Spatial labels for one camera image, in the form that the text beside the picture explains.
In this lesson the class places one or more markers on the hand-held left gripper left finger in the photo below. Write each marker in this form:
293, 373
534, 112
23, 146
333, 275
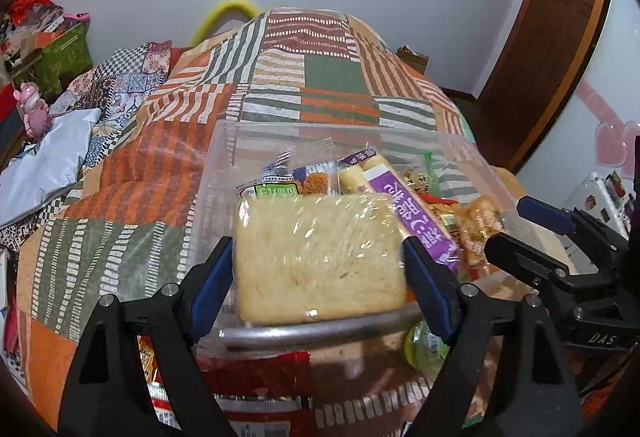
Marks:
212, 289

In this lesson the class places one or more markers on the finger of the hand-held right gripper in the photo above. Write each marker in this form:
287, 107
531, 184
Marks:
520, 257
542, 214

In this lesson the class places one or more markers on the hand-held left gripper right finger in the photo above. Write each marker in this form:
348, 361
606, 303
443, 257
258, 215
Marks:
430, 289

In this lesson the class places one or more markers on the puffed rice cake packet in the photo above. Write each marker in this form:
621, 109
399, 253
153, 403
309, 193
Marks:
477, 232

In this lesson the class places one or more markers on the orange snack packet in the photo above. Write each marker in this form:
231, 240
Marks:
440, 212

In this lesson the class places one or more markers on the purple egg roll packet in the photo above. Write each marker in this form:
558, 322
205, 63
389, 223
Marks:
400, 197

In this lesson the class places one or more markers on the toast bread slice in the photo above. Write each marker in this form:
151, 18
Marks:
320, 257

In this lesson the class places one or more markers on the clear plastic container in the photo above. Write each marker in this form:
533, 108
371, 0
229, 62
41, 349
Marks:
325, 333

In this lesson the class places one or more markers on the brown snack green packet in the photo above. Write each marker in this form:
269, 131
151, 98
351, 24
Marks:
431, 172

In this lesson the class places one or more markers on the crispy fried snack packet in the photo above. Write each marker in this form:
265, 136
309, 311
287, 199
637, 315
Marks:
320, 182

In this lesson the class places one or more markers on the white dresser with jars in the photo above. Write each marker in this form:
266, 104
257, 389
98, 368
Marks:
600, 197

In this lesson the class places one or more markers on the green jelly cup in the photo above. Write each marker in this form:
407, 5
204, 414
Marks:
425, 349

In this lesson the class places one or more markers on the pink heart stickers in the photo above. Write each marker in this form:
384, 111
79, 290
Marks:
610, 142

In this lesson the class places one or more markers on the large red snack packet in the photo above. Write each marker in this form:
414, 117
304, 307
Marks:
260, 377

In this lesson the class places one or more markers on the patchwork striped blanket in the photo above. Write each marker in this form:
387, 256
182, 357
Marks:
150, 197

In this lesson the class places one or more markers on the brown wooden door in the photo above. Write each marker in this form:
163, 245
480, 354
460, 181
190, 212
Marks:
545, 57

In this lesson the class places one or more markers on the white sliding wardrobe door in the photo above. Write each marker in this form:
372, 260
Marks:
615, 67

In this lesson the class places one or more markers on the cardboard box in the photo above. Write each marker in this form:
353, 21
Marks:
412, 62

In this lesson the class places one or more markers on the white cloth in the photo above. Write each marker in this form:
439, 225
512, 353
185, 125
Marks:
45, 162

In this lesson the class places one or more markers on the checkered patterned quilt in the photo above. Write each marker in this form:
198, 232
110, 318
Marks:
125, 82

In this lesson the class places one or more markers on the pink rabbit toy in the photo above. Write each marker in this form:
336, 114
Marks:
32, 109

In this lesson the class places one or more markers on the green storage box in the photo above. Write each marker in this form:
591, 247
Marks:
60, 59

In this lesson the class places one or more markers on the yellow foam tube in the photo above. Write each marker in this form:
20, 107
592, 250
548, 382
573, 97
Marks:
225, 9

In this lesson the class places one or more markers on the pink pouch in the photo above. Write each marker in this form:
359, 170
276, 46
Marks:
77, 17

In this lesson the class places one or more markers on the pile of papers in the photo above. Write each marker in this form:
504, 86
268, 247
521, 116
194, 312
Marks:
30, 34

